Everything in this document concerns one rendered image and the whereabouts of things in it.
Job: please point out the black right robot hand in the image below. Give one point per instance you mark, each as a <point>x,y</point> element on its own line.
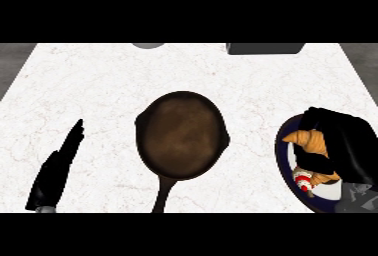
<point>347,146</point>

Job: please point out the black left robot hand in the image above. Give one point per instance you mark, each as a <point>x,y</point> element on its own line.
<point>52,173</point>

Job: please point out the golden brown croissant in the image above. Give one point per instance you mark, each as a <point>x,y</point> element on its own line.
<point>313,142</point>

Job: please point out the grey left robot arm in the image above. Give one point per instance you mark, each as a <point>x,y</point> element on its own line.
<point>45,209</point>

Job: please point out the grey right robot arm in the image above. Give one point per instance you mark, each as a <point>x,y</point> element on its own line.
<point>358,198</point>

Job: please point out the white plate with blue rim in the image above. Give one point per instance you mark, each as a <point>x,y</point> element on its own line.
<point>285,160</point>

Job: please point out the dark brown frying pan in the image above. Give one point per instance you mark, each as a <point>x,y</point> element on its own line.
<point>181,140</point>

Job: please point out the red and white cupcake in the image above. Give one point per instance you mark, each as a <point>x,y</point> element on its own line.
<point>303,180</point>

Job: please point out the dark grey box appliance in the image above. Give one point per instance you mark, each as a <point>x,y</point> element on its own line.
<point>265,48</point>

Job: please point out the grey round object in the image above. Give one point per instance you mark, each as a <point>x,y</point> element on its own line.
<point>148,45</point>

